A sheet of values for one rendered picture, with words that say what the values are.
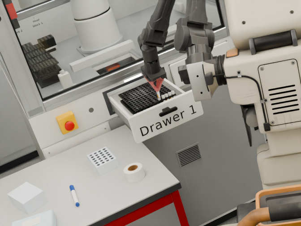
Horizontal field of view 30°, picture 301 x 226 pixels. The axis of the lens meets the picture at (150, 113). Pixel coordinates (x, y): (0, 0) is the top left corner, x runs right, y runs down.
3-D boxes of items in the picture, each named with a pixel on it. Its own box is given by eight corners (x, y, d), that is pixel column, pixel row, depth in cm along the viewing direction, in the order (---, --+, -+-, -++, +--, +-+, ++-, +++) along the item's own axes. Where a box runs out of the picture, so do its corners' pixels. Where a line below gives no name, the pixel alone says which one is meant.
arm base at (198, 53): (177, 71, 159) (218, 62, 156) (174, 46, 163) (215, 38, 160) (184, 84, 167) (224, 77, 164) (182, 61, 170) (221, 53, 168)
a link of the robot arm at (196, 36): (192, 48, 161) (209, 50, 163) (189, 19, 166) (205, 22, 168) (180, 64, 169) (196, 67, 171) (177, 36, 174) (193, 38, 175)
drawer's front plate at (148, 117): (204, 114, 218) (197, 89, 213) (136, 144, 212) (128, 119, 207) (202, 112, 220) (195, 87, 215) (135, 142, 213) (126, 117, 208)
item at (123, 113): (197, 110, 219) (193, 97, 216) (138, 137, 213) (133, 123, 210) (159, 83, 254) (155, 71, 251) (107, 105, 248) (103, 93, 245)
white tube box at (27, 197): (48, 202, 204) (43, 190, 202) (28, 215, 199) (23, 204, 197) (31, 192, 213) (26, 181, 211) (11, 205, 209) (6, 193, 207)
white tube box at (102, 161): (119, 166, 212) (116, 158, 211) (99, 176, 210) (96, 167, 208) (108, 154, 223) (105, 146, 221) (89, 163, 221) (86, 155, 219)
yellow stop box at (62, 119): (79, 128, 232) (74, 114, 229) (63, 136, 231) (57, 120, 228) (76, 124, 237) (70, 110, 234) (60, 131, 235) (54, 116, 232)
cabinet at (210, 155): (281, 198, 291) (251, 58, 257) (100, 289, 268) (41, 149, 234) (201, 133, 375) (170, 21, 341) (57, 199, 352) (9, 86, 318)
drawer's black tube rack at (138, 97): (179, 107, 225) (175, 93, 222) (140, 125, 221) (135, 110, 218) (159, 92, 244) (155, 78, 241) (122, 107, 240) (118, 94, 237)
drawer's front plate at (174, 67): (233, 63, 253) (228, 41, 249) (176, 88, 247) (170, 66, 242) (231, 63, 255) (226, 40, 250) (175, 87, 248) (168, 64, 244)
